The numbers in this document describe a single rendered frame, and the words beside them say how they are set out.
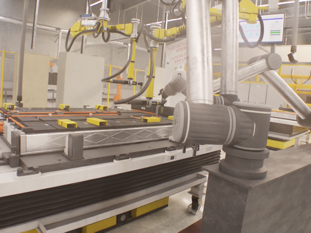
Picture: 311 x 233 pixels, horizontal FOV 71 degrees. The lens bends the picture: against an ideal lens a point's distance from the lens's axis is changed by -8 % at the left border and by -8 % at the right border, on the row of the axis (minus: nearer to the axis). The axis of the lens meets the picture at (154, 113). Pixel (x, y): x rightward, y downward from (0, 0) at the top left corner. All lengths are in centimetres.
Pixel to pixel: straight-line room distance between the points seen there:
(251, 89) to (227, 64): 988
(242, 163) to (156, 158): 65
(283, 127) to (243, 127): 535
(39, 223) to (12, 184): 54
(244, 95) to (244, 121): 1024
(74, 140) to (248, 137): 87
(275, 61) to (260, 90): 894
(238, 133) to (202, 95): 24
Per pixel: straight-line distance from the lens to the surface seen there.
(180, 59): 228
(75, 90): 666
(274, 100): 1088
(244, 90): 1140
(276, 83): 246
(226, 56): 141
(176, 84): 201
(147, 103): 231
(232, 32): 146
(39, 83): 637
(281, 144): 664
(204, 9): 138
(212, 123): 106
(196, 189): 259
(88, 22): 339
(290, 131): 642
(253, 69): 209
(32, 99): 634
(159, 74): 857
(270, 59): 216
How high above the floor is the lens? 128
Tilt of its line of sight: 6 degrees down
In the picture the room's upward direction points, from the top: 5 degrees clockwise
